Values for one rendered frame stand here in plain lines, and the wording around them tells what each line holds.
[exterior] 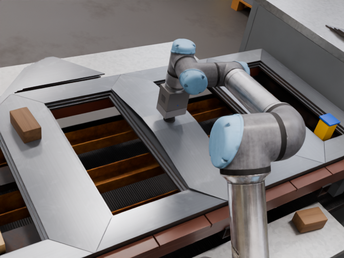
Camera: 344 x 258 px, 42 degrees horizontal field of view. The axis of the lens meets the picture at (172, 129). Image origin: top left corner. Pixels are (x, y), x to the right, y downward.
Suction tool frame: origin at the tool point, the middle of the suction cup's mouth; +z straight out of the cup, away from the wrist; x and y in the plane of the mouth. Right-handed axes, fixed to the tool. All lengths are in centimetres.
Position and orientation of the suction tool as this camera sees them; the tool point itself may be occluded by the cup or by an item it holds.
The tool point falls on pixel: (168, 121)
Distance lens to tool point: 157.5
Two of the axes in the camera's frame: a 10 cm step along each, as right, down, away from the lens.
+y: -8.5, 2.2, -4.8
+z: -1.6, 7.7, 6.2
